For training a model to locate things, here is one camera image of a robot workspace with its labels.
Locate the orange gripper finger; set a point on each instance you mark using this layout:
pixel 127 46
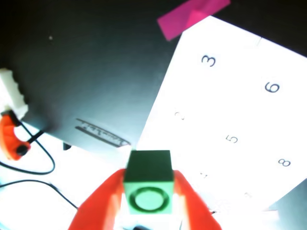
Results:
pixel 194 206
pixel 96 206

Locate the white numbered grid paper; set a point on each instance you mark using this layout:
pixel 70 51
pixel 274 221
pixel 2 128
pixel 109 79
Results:
pixel 216 107

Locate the orange table clamp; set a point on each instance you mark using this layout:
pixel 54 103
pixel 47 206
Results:
pixel 8 141

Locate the pink tape strip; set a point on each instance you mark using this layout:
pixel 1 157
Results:
pixel 182 19

